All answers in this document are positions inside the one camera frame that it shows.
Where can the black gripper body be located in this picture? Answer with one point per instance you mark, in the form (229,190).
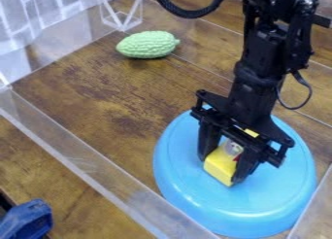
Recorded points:
(243,113)

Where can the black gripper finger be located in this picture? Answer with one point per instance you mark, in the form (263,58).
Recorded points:
(209,134)
(249,158)

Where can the yellow brick with label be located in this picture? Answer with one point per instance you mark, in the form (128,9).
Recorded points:
(221,161)

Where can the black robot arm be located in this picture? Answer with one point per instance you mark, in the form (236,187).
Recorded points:
(276,51)

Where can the blue round tray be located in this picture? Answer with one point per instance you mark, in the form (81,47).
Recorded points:
(251,210)

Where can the green knobbly toy vegetable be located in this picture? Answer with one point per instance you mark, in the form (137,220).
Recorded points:
(148,44)

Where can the blue clamp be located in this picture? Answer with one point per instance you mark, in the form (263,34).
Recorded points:
(27,221)

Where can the clear acrylic enclosure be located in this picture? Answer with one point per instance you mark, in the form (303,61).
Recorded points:
(84,111)

